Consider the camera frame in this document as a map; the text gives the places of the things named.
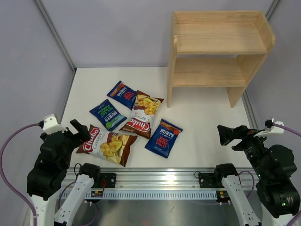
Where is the Chuba cassava chips bag upright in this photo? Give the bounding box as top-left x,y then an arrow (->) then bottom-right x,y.
120,90 -> 164,139

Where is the blue Burts sea salt bag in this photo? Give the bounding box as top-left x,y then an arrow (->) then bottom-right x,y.
89,99 -> 127,131

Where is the blue Burts chilli bag back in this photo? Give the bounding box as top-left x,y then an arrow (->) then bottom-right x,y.
107,81 -> 137,110

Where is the wooden two-tier shelf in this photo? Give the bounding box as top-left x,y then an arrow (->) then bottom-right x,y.
167,10 -> 276,107

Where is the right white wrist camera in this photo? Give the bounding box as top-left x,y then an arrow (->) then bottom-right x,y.
254,117 -> 284,138

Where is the aluminium mounting rail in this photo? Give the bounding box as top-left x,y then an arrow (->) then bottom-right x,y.
63,167 -> 259,189

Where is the white slotted cable duct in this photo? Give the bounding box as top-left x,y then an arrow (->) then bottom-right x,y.
84,190 -> 217,200

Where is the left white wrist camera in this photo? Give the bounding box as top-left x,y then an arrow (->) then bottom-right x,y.
43,113 -> 67,135

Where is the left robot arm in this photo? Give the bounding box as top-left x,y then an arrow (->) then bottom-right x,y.
27,116 -> 102,226

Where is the blue Burts chilli bag front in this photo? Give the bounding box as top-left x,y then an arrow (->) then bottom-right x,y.
145,119 -> 183,159

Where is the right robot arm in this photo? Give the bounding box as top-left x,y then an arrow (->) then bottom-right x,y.
213,120 -> 301,226

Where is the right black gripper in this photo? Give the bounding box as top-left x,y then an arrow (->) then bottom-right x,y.
218,124 -> 271,179

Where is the blue burts chilli bag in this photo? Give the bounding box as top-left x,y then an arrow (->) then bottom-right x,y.
145,119 -> 183,159
107,81 -> 137,110

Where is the Chuba cassava chips bag front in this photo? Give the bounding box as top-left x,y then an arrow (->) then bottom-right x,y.
76,125 -> 137,167

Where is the chuba cassava chips bag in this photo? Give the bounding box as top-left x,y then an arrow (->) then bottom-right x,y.
76,125 -> 137,167
120,90 -> 164,139

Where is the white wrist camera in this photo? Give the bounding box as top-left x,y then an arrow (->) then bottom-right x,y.
43,113 -> 67,135
254,117 -> 284,138

